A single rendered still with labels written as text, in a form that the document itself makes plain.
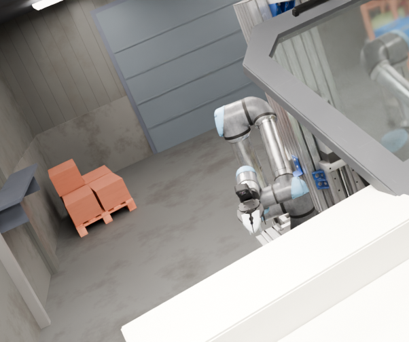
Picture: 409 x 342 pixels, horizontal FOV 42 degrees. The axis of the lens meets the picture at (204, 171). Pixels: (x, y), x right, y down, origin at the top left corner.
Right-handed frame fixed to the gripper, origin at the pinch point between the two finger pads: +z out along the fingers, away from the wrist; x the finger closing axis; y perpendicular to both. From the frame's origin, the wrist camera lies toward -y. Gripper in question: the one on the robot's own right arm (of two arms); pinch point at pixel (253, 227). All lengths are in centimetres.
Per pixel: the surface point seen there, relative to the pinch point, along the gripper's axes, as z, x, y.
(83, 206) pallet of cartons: -402, 247, 225
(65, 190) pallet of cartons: -451, 282, 223
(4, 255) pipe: -213, 240, 131
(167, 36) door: -714, 120, 153
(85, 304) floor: -212, 201, 209
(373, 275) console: 53, -28, -23
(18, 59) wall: -668, 346, 95
